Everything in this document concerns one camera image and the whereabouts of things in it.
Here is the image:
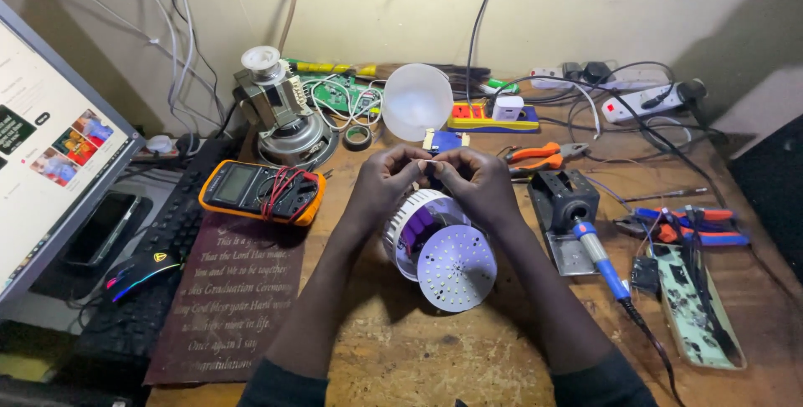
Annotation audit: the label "maroon engraved plaque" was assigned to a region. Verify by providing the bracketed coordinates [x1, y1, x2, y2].
[143, 214, 307, 387]

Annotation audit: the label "roll of dark tape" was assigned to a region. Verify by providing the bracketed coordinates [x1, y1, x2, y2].
[343, 125, 373, 152]

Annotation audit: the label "small black component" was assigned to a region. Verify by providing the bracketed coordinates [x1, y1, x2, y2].
[630, 256, 661, 296]

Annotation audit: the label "light green patterned phone case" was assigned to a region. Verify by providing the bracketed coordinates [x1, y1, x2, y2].
[646, 243, 747, 371]

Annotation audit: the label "thin metal screwdriver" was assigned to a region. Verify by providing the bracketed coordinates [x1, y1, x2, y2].
[622, 187, 710, 203]

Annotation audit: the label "black soldering iron stand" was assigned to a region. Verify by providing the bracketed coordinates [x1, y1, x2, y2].
[527, 169, 601, 277]

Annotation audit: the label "person's left hand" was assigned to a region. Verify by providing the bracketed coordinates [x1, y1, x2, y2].
[347, 145, 434, 233]

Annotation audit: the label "yellow and blue power strip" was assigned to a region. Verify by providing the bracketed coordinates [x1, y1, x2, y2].
[447, 101, 540, 133]

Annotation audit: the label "person's right hand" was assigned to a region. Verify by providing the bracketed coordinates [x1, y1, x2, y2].
[424, 147, 527, 236]

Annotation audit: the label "grey electric motor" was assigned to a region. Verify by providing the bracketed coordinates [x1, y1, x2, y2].
[233, 46, 340, 169]

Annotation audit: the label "blue soldering iron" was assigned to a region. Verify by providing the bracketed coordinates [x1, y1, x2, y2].
[572, 221, 686, 407]

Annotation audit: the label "round white LED board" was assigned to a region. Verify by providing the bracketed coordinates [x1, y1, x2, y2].
[417, 225, 498, 314]

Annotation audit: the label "grey computer monitor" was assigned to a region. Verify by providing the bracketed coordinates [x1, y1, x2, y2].
[0, 0, 146, 307]

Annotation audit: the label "black keyboard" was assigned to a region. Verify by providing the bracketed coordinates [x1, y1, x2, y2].
[74, 138, 234, 364]

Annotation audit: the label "small blue circuit board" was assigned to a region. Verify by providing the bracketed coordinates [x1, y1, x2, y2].
[423, 128, 471, 156]

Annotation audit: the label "white bulb housing with batteries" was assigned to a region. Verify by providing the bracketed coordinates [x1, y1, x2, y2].
[383, 189, 473, 282]

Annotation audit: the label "black smartphone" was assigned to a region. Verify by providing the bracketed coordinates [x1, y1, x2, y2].
[61, 192, 143, 267]

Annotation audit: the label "translucent white bulb dome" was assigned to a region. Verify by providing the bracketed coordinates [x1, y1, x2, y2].
[382, 63, 454, 142]

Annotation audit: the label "orange digital multimeter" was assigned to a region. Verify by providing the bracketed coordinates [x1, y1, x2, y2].
[199, 160, 327, 227]

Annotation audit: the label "white power strip with adapters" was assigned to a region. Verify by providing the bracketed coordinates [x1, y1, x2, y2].
[530, 61, 671, 92]

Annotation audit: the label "blue and orange handled pliers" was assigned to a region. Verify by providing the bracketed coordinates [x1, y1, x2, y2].
[614, 205, 751, 248]

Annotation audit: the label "green circuit board with wires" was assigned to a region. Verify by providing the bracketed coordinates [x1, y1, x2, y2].
[301, 73, 385, 120]

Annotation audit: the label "white charger plug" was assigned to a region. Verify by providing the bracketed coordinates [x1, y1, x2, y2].
[492, 95, 524, 122]

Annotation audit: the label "black mouse with coloured lights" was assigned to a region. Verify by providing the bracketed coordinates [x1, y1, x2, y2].
[103, 250, 183, 303]

